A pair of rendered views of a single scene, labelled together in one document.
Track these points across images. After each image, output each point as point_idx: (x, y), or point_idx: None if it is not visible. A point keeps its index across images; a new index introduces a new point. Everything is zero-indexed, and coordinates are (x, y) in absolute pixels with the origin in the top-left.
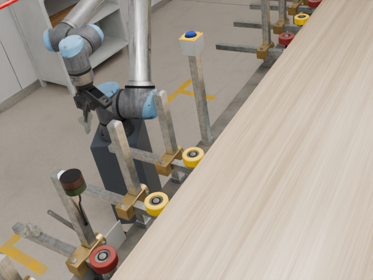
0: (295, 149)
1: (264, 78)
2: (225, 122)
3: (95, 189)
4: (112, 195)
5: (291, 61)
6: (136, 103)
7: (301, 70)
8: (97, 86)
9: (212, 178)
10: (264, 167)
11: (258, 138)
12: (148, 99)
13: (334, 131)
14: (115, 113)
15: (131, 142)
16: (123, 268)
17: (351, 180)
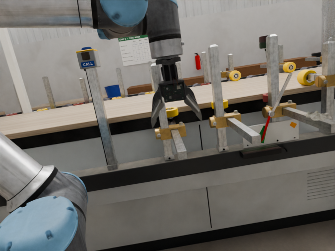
0: (141, 103)
1: (56, 126)
2: (78, 172)
3: (240, 125)
4: (234, 120)
5: (26, 128)
6: (77, 185)
7: (46, 123)
8: (18, 238)
9: (183, 103)
10: None
11: (138, 108)
12: (72, 174)
13: (121, 104)
14: (85, 224)
15: None
16: (264, 92)
17: None
